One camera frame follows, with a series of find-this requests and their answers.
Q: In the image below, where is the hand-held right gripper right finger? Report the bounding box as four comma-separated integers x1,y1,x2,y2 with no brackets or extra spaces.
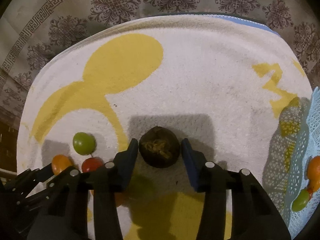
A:
181,138,292,240

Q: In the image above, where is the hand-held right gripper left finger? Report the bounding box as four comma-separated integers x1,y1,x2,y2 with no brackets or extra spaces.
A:
26,138,139,240

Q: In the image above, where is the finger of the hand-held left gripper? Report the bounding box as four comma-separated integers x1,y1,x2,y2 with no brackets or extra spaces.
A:
24,171,73,211
5,164,55,193

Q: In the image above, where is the dark brown round fruit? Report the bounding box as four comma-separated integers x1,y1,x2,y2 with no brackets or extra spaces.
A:
139,126,181,168

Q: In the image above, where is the red tomato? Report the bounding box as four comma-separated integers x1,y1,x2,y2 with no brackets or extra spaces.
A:
81,157,104,173

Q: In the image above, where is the green tomato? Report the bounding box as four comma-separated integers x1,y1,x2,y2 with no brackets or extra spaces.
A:
72,132,96,155
292,189,310,212

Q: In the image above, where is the large oval orange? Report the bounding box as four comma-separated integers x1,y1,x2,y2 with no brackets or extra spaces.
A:
306,156,320,185

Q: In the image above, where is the light blue plastic basket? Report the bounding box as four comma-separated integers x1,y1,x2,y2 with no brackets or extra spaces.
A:
285,86,320,233

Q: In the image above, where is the white and yellow towel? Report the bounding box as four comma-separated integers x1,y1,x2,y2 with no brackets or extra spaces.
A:
17,14,315,240

